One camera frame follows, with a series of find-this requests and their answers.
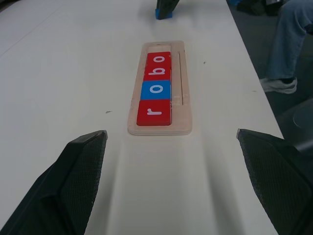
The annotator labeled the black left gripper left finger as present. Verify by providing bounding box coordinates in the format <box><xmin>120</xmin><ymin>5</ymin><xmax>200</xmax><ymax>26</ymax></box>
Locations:
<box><xmin>0</xmin><ymin>130</ymin><xmax>108</xmax><ymax>235</ymax></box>

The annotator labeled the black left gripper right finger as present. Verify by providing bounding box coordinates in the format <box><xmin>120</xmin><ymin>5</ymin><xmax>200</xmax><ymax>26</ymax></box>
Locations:
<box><xmin>236</xmin><ymin>128</ymin><xmax>313</xmax><ymax>235</ymax></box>

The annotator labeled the blue wooden letter block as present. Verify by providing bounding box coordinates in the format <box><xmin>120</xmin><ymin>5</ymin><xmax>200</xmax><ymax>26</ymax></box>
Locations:
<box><xmin>155</xmin><ymin>8</ymin><xmax>174</xmax><ymax>20</ymax></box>

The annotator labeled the red letter block b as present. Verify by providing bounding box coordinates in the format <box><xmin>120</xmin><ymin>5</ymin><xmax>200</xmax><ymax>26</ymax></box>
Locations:
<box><xmin>143</xmin><ymin>65</ymin><xmax>171</xmax><ymax>82</ymax></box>

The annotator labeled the red letter block o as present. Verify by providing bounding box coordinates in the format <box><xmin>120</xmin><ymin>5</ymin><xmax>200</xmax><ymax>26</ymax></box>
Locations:
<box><xmin>146</xmin><ymin>51</ymin><xmax>171</xmax><ymax>67</ymax></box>

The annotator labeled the blue letter block o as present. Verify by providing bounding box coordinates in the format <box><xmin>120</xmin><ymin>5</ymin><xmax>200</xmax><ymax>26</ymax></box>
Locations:
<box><xmin>140</xmin><ymin>80</ymin><xmax>171</xmax><ymax>101</ymax></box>

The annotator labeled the red letter block r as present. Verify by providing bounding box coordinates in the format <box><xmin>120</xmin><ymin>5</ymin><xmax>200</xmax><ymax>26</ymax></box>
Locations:
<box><xmin>136</xmin><ymin>99</ymin><xmax>172</xmax><ymax>127</ymax></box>

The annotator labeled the light wooden letter tray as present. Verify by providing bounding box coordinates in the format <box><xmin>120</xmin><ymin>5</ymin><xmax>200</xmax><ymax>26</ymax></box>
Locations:
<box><xmin>127</xmin><ymin>40</ymin><xmax>194</xmax><ymax>136</ymax></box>

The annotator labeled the dark grey rounded object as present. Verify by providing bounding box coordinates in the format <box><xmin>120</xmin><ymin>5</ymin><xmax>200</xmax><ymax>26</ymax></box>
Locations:
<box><xmin>278</xmin><ymin>97</ymin><xmax>313</xmax><ymax>153</ymax></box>

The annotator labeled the grey white sneaker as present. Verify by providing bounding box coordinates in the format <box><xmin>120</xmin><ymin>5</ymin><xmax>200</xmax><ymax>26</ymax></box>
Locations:
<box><xmin>259</xmin><ymin>76</ymin><xmax>298</xmax><ymax>94</ymax></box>

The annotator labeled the person's leg in blue jeans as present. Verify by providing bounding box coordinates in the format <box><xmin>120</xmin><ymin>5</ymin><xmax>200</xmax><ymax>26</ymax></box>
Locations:
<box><xmin>265</xmin><ymin>0</ymin><xmax>313</xmax><ymax>80</ymax></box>

